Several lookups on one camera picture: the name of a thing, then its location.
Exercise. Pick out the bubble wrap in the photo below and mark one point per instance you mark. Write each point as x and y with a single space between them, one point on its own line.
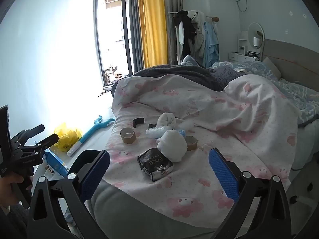
155 132

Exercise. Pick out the beige bed headboard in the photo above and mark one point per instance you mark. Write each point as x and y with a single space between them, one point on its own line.
294 54

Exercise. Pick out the black hanging garment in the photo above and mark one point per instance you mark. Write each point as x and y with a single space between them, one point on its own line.
185 25

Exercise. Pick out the blue cushion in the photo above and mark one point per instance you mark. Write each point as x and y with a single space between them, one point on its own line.
189 60

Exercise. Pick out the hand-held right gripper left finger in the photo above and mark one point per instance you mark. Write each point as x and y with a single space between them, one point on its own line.
96 176

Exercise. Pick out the grey fleece blanket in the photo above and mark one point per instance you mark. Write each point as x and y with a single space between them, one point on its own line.
179 72

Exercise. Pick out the clothes rack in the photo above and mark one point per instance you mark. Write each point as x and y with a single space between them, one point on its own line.
211 18

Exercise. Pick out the brown cardboard tape roll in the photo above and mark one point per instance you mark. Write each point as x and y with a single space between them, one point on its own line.
124 140

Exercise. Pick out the grey curtain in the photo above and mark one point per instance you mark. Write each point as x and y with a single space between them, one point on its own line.
173 0
135 29

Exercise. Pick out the white tissue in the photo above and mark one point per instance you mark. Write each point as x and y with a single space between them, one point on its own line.
165 120

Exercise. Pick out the white dressing table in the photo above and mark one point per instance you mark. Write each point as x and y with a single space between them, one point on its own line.
239 54

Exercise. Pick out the blue pet food bag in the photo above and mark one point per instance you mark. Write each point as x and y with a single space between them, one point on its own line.
56 163

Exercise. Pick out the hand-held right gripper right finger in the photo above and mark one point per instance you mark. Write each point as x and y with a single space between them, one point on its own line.
224 176

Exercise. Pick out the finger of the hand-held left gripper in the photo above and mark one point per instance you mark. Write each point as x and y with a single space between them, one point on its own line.
33 130
48 140

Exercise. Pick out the large white tissue ball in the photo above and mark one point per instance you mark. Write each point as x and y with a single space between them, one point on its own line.
174 145

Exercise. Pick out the small black plastic piece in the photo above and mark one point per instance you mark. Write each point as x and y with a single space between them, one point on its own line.
152 126

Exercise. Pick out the yellow curtain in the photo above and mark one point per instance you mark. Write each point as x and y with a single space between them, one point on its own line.
152 25

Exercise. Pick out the beige pillow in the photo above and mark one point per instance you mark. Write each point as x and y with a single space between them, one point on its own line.
271 67

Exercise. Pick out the blue dinosaur toy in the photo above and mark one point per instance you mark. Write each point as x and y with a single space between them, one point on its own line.
87 134

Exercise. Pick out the small blue white packet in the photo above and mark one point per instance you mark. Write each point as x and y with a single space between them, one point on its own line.
181 132

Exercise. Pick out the black curved plastic piece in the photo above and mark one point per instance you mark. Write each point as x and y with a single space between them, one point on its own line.
138 122

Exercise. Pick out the white hanging garment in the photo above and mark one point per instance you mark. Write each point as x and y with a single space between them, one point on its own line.
199 34

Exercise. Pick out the yellow plastic bag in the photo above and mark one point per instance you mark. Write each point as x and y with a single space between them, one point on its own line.
66 137

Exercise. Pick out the pink printed blanket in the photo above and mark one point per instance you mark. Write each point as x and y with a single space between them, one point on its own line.
224 109

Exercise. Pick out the light blue hanging garment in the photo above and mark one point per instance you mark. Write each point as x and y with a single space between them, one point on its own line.
211 44

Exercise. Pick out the person's left hand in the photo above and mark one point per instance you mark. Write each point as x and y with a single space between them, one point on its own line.
10 191

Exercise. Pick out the round white mirror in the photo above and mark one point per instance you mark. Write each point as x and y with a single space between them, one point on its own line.
253 29

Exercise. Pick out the clear tape roll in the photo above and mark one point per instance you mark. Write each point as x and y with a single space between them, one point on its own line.
193 146

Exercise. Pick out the black snack packet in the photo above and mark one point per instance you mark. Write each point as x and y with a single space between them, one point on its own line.
154 163

